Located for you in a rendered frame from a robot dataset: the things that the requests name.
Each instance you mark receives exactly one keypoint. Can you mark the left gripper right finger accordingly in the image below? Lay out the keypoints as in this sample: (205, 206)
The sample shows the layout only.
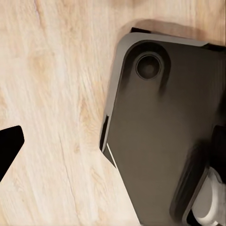
(218, 139)

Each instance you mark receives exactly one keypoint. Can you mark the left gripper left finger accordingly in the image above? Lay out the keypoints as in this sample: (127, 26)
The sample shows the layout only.
(11, 141)

